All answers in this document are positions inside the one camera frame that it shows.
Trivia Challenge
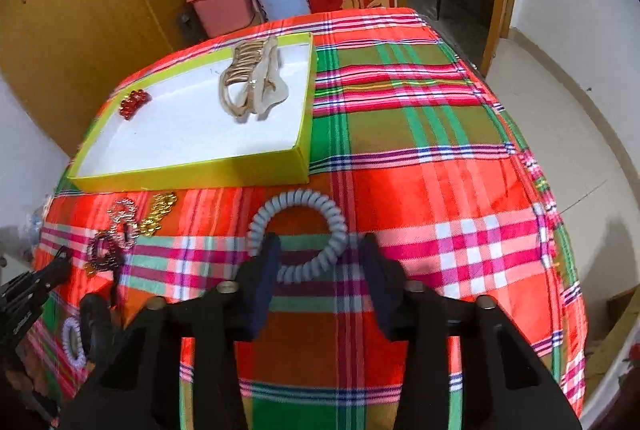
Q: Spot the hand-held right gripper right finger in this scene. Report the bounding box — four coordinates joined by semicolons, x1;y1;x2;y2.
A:
360;233;583;430

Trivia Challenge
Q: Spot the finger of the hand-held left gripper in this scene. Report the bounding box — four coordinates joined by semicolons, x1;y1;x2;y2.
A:
31;246;73;297

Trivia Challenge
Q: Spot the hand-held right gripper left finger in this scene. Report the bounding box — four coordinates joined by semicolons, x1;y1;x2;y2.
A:
59;233;283;430

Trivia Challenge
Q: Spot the dark beaded bracelet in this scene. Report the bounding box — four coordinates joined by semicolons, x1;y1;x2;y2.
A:
82;230;132;276

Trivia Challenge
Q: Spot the purple spiral hair tie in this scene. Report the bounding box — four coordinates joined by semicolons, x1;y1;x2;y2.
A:
61;316;91;368

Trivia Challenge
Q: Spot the grey-blue spiral hair tie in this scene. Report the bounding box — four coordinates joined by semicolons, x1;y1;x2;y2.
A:
246;191;348;283

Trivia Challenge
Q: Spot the black wristband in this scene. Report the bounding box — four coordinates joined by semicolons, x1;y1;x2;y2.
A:
79;293;116;361

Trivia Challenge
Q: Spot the rhinestone hair clip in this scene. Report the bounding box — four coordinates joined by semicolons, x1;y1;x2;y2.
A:
107;197;138;236

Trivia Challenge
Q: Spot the gold bead bracelet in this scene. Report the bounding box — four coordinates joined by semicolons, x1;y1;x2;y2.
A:
135;193;178;238

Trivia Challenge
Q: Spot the yellow-green cardboard box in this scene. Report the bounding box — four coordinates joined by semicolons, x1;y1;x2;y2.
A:
67;32;317;193

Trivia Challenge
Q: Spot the clear plastic bag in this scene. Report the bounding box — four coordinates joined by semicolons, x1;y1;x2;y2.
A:
24;207;50;248

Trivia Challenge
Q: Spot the red plaid tablecloth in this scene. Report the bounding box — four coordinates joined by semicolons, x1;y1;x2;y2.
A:
25;6;588;430

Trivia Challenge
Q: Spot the white floral cloth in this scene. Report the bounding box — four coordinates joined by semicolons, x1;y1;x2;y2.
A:
582;345;640;421

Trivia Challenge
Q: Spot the wooden wardrobe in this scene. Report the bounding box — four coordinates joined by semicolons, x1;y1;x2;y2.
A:
0;0;193;156

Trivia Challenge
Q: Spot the pink plastic bin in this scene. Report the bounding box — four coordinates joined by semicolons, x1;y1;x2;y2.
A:
187;0;257;38

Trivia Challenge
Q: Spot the red bead bracelet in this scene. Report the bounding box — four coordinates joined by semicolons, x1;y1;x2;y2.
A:
119;90;152;120

